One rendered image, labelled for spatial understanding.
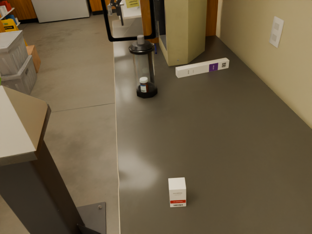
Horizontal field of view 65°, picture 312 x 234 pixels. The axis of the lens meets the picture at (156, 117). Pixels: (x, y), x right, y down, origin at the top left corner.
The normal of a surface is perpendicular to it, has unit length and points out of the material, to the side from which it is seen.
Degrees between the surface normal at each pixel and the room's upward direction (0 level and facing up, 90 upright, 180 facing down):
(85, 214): 0
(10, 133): 90
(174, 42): 90
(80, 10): 90
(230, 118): 0
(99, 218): 0
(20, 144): 90
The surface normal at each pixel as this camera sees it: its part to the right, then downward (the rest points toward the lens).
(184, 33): 0.15, 0.59
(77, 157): -0.07, -0.79
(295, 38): -0.99, 0.15
